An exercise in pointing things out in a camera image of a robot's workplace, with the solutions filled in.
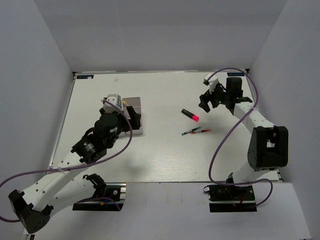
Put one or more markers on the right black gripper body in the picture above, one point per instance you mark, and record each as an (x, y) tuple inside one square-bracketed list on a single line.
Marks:
[(218, 97)]

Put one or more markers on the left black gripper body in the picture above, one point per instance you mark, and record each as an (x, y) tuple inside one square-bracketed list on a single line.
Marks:
[(123, 124)]

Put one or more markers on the pink highlighter marker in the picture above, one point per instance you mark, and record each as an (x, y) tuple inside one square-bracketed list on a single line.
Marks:
[(190, 115)]

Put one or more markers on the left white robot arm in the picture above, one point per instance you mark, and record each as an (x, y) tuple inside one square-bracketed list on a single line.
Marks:
[(66, 184)]

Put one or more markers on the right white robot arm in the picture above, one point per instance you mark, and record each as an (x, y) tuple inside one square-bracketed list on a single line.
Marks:
[(268, 148)]

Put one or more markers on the right white organizer box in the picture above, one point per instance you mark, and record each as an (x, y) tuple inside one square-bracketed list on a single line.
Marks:
[(135, 102)]

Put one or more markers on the right blue table label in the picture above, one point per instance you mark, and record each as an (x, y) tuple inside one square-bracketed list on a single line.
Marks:
[(235, 74)]

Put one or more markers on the blue table label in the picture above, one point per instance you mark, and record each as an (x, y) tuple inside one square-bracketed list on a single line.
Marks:
[(235, 74), (85, 77)]

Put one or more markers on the green gel pen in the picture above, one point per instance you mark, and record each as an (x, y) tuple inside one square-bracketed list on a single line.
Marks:
[(191, 130)]

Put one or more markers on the red gel pen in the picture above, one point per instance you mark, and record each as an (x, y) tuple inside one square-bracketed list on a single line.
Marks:
[(200, 131)]

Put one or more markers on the left blue table label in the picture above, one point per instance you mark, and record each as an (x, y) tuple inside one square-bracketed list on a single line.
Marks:
[(85, 77)]

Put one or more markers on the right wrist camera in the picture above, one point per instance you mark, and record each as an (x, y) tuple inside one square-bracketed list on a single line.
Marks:
[(211, 81)]

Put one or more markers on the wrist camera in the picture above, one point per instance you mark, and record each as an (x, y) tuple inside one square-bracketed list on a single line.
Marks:
[(211, 81), (114, 99)]

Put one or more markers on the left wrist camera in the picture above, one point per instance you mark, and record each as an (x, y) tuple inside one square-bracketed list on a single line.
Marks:
[(114, 99)]

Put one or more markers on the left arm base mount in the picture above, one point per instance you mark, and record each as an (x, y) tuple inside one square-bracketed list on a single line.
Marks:
[(106, 197)]

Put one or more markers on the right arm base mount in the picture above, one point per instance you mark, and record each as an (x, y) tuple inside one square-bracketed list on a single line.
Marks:
[(230, 198)]

